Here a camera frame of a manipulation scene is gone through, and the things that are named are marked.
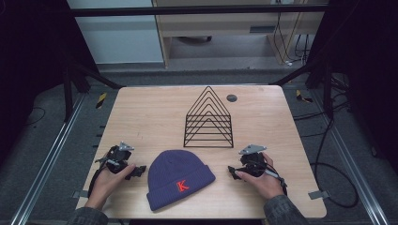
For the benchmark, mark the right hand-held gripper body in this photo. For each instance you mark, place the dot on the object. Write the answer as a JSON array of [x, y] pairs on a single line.
[[252, 161]]

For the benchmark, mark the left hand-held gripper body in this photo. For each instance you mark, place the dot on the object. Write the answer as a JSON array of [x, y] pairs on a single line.
[[117, 157]]

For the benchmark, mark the purple knit beanie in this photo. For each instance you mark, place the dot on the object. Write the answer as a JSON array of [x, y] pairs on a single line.
[[178, 179]]

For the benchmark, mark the person's right hand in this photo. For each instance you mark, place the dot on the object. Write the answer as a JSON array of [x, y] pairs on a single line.
[[266, 182]]

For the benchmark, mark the person's left hand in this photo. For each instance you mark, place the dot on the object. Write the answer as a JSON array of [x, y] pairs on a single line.
[[106, 184]]

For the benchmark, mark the yellow black tape strip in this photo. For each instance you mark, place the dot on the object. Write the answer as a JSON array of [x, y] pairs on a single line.
[[101, 100], [303, 97]]

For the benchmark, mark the grey table grommet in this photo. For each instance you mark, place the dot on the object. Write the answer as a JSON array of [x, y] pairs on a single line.
[[231, 98]]

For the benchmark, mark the black metal stand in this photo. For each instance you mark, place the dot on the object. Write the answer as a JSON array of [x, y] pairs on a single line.
[[72, 84], [319, 81]]

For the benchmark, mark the white cabinet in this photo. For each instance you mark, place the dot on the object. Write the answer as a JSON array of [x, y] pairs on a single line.
[[119, 37]]

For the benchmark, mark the light wooden desk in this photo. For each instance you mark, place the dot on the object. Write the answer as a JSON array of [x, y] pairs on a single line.
[[219, 25]]

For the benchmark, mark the black horizontal bar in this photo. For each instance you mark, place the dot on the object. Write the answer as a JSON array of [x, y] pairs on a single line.
[[194, 10]]

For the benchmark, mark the grey metal table bracket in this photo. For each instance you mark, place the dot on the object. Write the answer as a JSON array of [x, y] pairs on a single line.
[[318, 194], [79, 194]]

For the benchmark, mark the aluminium floor rail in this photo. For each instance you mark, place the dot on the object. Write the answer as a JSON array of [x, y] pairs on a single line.
[[47, 162], [353, 162]]

